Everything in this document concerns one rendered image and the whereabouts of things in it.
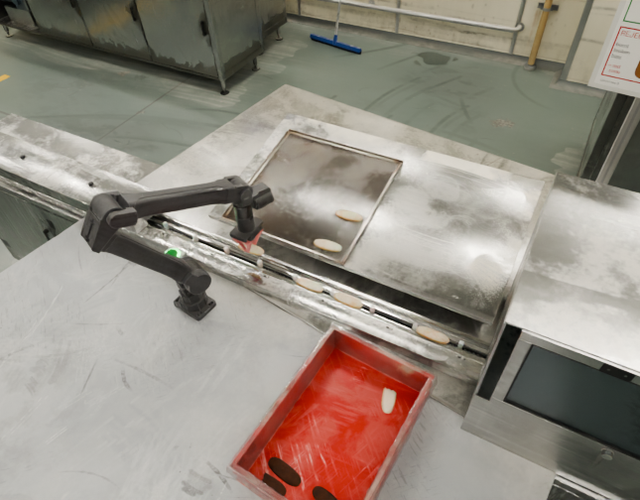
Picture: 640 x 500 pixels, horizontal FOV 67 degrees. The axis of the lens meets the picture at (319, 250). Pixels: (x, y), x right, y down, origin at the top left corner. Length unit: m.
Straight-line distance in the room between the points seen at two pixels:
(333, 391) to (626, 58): 1.32
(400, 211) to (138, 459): 1.10
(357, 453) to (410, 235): 0.72
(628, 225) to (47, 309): 1.69
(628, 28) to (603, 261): 0.83
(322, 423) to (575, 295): 0.71
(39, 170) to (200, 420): 1.30
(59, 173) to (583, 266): 1.88
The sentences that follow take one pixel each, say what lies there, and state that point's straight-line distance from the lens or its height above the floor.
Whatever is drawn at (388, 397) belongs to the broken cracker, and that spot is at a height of 0.83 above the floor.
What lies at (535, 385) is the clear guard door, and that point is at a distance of 1.14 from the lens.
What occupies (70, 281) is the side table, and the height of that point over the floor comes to 0.82.
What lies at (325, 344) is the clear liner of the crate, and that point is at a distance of 1.40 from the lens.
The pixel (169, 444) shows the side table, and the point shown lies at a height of 0.82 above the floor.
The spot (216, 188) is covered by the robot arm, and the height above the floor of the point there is 1.23.
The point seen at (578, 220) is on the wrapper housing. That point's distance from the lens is 1.26.
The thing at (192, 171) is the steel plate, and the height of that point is 0.82.
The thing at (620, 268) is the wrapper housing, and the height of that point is 1.30.
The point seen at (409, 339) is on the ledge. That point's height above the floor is 0.86.
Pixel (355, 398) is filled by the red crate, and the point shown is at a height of 0.82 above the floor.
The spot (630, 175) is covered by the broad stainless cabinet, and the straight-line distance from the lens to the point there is 3.00.
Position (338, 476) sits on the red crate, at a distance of 1.33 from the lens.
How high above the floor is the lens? 2.09
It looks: 47 degrees down
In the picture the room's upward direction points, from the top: 3 degrees counter-clockwise
